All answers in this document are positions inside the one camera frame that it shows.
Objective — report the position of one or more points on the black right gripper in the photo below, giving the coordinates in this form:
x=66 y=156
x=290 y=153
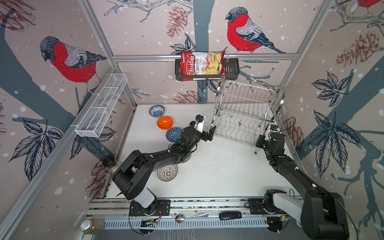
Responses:
x=260 y=139

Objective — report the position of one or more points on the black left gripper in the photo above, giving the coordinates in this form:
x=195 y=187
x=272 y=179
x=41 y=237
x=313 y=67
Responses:
x=205 y=137

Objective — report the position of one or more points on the stainless steel dish rack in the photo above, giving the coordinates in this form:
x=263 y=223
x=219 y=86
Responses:
x=243 y=112

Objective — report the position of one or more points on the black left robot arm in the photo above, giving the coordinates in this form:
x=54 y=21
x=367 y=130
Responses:
x=133 y=174

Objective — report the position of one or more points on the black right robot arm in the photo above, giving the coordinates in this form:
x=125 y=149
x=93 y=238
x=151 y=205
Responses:
x=320 y=213

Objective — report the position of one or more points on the orange plastic bowl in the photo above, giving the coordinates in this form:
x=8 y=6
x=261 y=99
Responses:
x=165 y=123

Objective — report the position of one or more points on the blue floral white bowl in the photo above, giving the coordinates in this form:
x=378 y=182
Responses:
x=157 y=111

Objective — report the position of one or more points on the brown white patterned bowl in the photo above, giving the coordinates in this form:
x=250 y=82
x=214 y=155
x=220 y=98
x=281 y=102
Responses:
x=167 y=173

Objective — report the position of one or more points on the red cassava chips bag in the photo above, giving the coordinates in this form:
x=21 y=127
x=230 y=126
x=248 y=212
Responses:
x=201 y=63

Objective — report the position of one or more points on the black remote device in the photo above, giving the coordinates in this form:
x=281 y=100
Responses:
x=230 y=215

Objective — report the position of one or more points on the metal spoon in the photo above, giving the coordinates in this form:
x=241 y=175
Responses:
x=180 y=218

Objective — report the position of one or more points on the black round knob bottle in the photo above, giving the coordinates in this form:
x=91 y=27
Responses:
x=109 y=161

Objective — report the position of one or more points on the glass jar with silver lid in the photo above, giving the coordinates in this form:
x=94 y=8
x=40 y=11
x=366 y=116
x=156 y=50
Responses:
x=92 y=226

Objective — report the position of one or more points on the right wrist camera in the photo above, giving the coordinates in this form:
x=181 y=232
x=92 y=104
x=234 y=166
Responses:
x=274 y=128

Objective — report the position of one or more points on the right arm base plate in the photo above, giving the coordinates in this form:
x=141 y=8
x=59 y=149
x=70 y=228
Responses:
x=256 y=206

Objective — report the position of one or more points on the black wire shelf basket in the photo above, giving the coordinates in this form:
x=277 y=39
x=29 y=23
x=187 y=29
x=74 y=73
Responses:
x=230 y=66

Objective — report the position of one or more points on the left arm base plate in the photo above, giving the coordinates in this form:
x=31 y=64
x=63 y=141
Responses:
x=157 y=208

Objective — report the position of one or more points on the white wire mesh basket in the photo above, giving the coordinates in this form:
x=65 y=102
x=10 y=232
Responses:
x=98 y=114

